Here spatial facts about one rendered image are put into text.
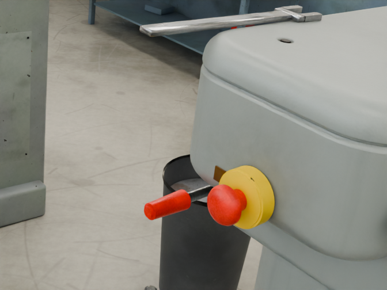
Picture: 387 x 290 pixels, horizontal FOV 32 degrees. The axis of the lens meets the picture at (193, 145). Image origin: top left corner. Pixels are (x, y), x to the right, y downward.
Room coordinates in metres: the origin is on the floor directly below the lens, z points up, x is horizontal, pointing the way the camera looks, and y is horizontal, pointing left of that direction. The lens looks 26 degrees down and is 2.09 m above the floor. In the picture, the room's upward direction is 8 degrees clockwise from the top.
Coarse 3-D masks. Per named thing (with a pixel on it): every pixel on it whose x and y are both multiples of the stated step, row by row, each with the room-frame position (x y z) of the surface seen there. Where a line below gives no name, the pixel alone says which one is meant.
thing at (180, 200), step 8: (176, 192) 0.65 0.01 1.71; (184, 192) 0.66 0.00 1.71; (192, 192) 0.67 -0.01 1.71; (200, 192) 0.67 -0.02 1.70; (208, 192) 0.68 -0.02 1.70; (160, 200) 0.63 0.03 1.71; (168, 200) 0.64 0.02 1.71; (176, 200) 0.64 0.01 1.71; (184, 200) 0.65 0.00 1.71; (192, 200) 0.66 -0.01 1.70; (144, 208) 0.63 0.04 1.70; (152, 208) 0.62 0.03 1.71; (160, 208) 0.63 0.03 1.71; (168, 208) 0.63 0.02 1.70; (176, 208) 0.64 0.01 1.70; (184, 208) 0.65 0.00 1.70; (152, 216) 0.62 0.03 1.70; (160, 216) 0.62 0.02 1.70
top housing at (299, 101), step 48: (240, 48) 0.64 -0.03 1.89; (288, 48) 0.66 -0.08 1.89; (336, 48) 0.68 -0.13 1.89; (384, 48) 0.71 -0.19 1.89; (240, 96) 0.61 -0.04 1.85; (288, 96) 0.57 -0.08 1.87; (336, 96) 0.55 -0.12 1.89; (384, 96) 0.56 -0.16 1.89; (192, 144) 0.66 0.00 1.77; (240, 144) 0.60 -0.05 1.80; (288, 144) 0.57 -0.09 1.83; (336, 144) 0.53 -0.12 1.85; (384, 144) 0.52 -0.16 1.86; (288, 192) 0.56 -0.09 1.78; (336, 192) 0.53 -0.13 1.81; (384, 192) 0.52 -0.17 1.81; (336, 240) 0.52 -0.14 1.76; (384, 240) 0.53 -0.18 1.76
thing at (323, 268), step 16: (272, 224) 0.68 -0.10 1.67; (256, 240) 0.70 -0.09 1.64; (272, 240) 0.68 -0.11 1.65; (288, 240) 0.66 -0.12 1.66; (288, 256) 0.66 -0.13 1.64; (304, 256) 0.64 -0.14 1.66; (320, 256) 0.63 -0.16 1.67; (304, 272) 0.65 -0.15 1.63; (320, 272) 0.63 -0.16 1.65; (336, 272) 0.61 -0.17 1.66; (352, 272) 0.60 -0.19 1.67; (368, 272) 0.59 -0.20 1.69; (384, 272) 0.58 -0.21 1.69; (336, 288) 0.61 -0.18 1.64; (352, 288) 0.60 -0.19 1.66; (368, 288) 0.59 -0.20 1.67; (384, 288) 0.58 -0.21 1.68
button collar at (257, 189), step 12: (240, 168) 0.58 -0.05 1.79; (252, 168) 0.58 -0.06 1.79; (228, 180) 0.58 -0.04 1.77; (240, 180) 0.57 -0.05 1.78; (252, 180) 0.57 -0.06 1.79; (264, 180) 0.57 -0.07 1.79; (252, 192) 0.56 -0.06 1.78; (264, 192) 0.56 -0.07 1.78; (252, 204) 0.56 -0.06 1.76; (264, 204) 0.55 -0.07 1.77; (252, 216) 0.56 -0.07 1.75; (264, 216) 0.56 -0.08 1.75
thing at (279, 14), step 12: (264, 12) 0.76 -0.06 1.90; (276, 12) 0.77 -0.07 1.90; (288, 12) 0.78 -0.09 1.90; (300, 12) 0.81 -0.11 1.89; (156, 24) 0.66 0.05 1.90; (168, 24) 0.66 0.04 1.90; (180, 24) 0.67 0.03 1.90; (192, 24) 0.67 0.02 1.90; (204, 24) 0.68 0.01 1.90; (216, 24) 0.69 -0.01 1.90; (228, 24) 0.70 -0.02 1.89; (240, 24) 0.72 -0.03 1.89; (252, 24) 0.73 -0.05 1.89
